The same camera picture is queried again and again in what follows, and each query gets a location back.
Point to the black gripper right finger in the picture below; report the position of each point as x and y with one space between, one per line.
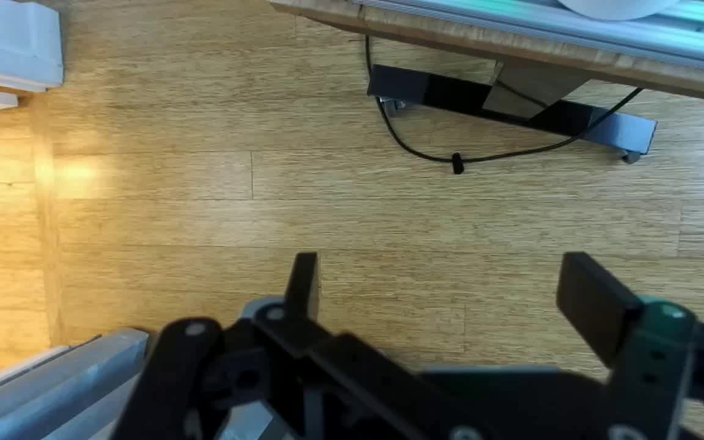
651 347

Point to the grey folding closet door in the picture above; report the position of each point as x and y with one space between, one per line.
72 391

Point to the black metal table foot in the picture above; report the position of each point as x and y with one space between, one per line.
397 88

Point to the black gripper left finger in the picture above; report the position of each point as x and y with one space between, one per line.
303 357

